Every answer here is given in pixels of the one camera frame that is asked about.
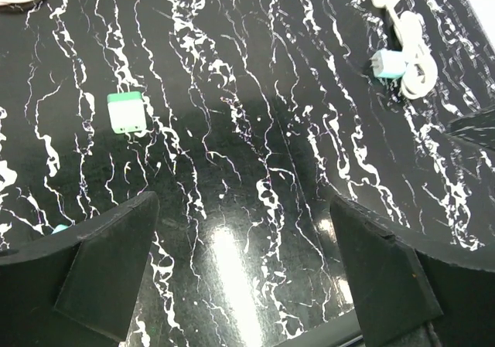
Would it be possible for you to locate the green white plug adapter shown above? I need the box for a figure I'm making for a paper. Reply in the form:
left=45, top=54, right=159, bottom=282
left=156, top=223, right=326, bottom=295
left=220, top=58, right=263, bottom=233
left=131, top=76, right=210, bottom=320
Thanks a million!
left=107, top=91, right=147, bottom=134

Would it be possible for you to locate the light blue plug adapter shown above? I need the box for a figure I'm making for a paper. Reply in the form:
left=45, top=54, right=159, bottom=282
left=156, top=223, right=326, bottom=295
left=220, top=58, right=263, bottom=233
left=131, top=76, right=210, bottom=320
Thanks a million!
left=370, top=49, right=407, bottom=80

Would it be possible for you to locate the teal plug adapter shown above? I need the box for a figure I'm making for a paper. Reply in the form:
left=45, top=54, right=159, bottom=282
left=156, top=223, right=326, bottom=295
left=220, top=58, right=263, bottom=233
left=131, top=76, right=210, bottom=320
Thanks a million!
left=52, top=224, right=69, bottom=234

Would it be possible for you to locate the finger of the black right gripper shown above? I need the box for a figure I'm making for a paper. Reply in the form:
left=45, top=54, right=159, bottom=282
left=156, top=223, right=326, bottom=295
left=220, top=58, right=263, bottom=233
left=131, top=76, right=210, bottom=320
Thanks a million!
left=448, top=106, right=495, bottom=151

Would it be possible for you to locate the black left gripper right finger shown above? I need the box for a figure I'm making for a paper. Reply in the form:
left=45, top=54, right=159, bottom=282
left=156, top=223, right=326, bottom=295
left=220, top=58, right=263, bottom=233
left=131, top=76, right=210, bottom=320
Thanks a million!
left=330, top=196, right=494, bottom=346

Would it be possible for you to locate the white coiled power cable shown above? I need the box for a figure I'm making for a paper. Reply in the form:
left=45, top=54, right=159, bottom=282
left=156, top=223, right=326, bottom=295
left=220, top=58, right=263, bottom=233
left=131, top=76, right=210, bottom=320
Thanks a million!
left=386, top=5, right=439, bottom=100

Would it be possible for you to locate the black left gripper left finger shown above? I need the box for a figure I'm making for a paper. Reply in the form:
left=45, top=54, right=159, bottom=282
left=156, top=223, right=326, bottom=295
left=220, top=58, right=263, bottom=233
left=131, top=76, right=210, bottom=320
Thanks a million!
left=1, top=192, right=159, bottom=346

